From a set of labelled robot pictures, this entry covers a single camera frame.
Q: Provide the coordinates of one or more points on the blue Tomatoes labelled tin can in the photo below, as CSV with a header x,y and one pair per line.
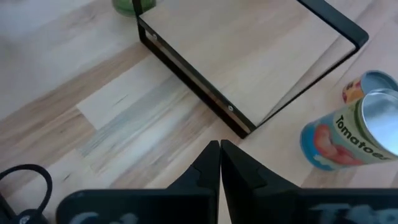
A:
x,y
335,140

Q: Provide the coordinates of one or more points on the short yellow Pineapple Rings can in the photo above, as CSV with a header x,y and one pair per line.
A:
x,y
353,91

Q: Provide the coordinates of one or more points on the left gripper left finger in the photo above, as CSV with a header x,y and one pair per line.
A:
x,y
205,171

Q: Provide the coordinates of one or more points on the wooden shelf black metal frame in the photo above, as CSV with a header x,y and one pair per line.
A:
x,y
248,62

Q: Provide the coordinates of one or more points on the olive green tin can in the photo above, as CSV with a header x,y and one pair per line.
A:
x,y
124,7

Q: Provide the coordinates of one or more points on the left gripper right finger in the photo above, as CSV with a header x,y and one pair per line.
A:
x,y
239,174

